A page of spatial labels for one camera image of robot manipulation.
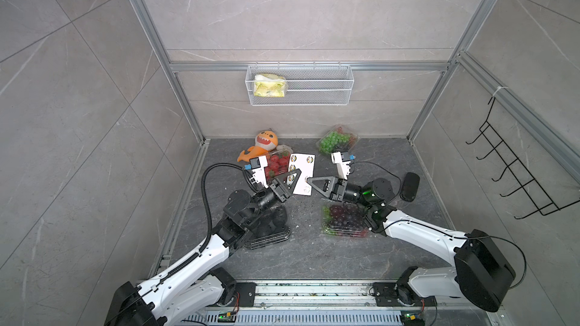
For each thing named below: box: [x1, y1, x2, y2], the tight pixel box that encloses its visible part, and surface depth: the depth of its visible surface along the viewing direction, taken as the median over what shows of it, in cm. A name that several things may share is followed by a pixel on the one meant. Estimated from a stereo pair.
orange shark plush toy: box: [237, 129, 279, 163], surface depth 111 cm
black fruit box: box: [243, 205, 291, 250], surface depth 85 cm
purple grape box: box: [320, 201, 370, 238], surface depth 85 cm
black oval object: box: [399, 172, 420, 203], surface depth 100 cm
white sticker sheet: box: [286, 153, 316, 197], surface depth 65 cm
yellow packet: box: [253, 73, 289, 99], surface depth 87 cm
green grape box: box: [315, 123, 360, 155], surface depth 112 cm
